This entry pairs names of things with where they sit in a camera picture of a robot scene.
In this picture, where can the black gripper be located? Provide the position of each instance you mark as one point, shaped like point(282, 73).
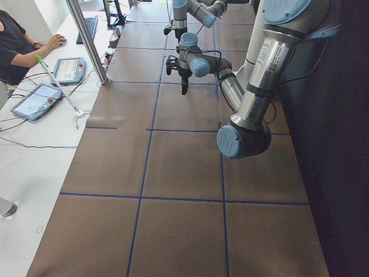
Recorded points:
point(178, 32)
point(184, 74)

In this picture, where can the orange black connector board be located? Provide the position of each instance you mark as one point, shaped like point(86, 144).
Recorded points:
point(107, 57)

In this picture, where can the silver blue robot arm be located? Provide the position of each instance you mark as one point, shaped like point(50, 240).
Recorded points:
point(279, 27)
point(205, 12)

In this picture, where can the aluminium frame post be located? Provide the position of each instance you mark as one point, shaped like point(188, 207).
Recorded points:
point(87, 39)

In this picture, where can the teach pendant tablet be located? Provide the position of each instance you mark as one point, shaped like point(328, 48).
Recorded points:
point(69, 71)
point(38, 102)

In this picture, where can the person in black shirt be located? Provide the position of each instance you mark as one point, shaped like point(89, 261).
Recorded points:
point(19, 50)

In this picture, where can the far teach pendant tablet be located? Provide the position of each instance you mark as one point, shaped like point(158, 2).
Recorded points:
point(69, 71)

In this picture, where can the black monitor stand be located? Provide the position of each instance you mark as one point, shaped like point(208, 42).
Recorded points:
point(116, 18)

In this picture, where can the metal weight cylinder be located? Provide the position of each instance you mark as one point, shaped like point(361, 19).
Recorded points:
point(117, 30)

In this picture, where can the near teach pendant tablet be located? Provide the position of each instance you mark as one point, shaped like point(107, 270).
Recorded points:
point(38, 102)

